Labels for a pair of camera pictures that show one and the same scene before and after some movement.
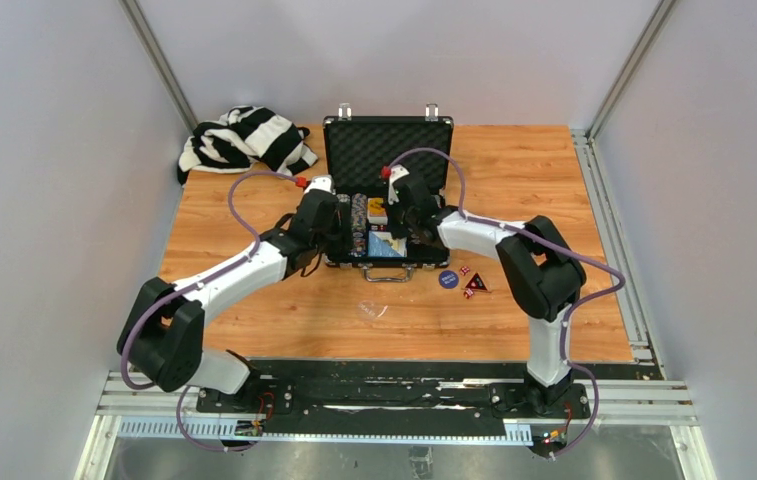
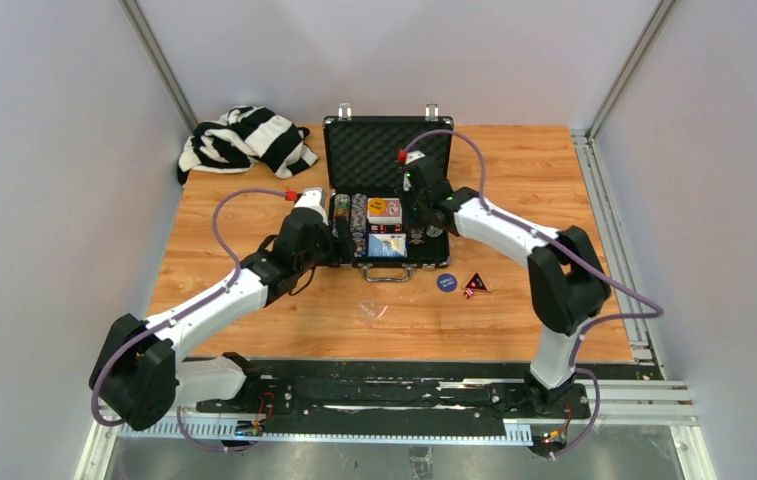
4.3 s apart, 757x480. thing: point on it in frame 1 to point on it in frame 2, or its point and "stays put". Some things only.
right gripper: x=395 y=230 to x=424 y=223
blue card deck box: x=383 y=244 stays put
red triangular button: x=476 y=283 stays put
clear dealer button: x=370 y=309 stays put
